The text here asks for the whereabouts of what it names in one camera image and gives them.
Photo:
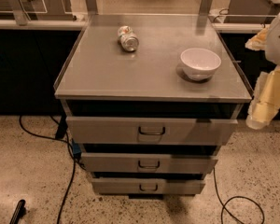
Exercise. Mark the black object on floor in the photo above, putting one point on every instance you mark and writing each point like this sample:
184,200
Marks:
18,212

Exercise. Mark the grey drawer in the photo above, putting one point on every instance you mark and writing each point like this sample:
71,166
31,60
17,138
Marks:
146,186
148,163
150,131

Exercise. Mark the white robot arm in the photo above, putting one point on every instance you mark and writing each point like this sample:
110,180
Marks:
272,50

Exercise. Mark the grey middle drawer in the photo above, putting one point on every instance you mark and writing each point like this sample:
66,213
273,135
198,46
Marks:
148,163

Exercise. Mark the grey top drawer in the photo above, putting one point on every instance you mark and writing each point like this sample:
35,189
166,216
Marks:
150,131

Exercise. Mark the white ceramic bowl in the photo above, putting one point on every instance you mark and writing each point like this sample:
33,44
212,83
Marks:
199,64

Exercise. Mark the right metal post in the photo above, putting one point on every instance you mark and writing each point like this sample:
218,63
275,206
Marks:
205,7

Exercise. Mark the left metal post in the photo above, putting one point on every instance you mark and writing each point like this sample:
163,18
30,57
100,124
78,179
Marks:
18,12

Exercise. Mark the metal post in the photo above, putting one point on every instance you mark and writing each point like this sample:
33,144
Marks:
18,12
90,0
205,7

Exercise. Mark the grey metal drawer cabinet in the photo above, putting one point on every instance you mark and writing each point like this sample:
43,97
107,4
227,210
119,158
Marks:
101,79

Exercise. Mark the dark counter cabinet left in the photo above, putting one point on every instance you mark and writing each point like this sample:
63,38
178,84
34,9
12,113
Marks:
30,61

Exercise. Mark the crushed silver soda can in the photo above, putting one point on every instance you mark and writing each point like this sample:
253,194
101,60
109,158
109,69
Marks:
128,38

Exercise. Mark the grey bottom drawer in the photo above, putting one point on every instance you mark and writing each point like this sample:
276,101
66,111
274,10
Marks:
146,186

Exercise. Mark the middle metal post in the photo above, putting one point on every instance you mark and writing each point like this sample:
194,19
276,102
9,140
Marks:
90,0

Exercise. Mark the padded gripper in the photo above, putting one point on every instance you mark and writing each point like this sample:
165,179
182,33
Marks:
278,44

